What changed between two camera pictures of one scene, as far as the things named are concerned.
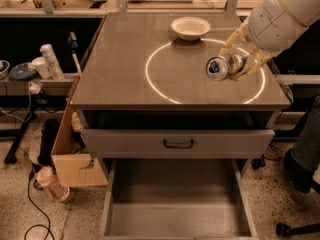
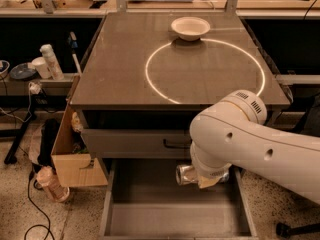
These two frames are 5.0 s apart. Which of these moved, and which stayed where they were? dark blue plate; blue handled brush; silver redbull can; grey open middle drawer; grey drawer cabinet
Moved: silver redbull can
Stayed: grey open middle drawer; blue handled brush; grey drawer cabinet; dark blue plate
